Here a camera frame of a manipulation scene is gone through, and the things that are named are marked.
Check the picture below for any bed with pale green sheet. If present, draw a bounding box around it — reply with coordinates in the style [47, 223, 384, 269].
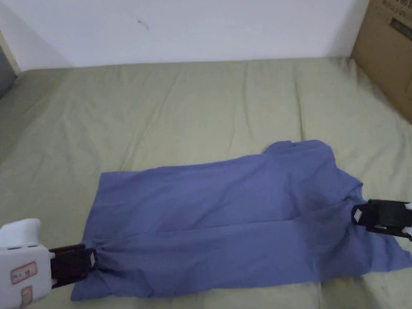
[0, 54, 412, 309]

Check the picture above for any blue shirt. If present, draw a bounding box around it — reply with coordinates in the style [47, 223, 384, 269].
[65, 136, 412, 302]

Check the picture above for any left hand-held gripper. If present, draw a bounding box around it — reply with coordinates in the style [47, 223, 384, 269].
[0, 215, 101, 309]

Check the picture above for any brown cardboard carton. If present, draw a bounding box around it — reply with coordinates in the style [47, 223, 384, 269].
[348, 0, 412, 137]

